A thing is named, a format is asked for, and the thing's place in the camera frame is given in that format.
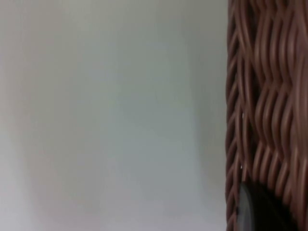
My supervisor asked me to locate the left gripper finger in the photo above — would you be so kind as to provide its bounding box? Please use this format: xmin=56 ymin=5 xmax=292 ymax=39
xmin=236 ymin=182 xmax=301 ymax=231

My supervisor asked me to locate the dark brown wicker basket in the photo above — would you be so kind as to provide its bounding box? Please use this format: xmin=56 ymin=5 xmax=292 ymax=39
xmin=225 ymin=0 xmax=308 ymax=231

